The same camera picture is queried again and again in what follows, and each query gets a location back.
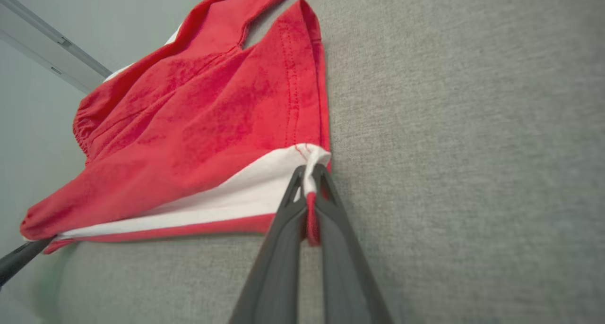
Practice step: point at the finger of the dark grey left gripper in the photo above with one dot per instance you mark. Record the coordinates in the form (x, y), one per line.
(19, 260)

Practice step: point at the plain grey metal post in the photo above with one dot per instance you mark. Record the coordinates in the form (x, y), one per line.
(47, 45)

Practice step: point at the red white basketball shorts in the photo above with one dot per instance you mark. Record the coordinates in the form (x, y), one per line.
(189, 125)

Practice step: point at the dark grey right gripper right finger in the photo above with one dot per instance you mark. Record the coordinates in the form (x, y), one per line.
(345, 277)

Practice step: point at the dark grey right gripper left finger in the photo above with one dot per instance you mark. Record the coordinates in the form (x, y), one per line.
(279, 267)

